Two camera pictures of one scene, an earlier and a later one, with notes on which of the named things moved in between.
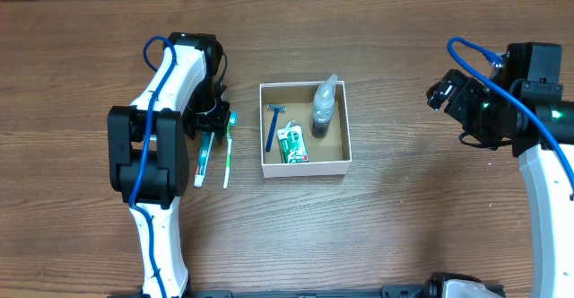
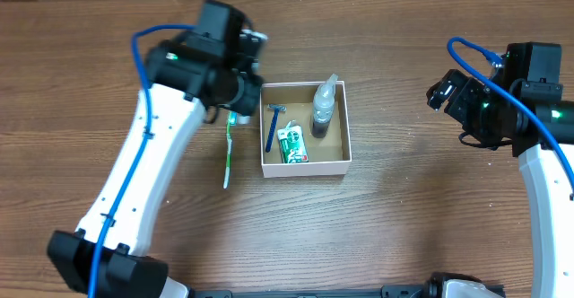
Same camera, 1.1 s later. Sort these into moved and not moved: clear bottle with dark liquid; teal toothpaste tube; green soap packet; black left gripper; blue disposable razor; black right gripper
Moved: black left gripper; teal toothpaste tube
Not moved: blue disposable razor; black right gripper; green soap packet; clear bottle with dark liquid
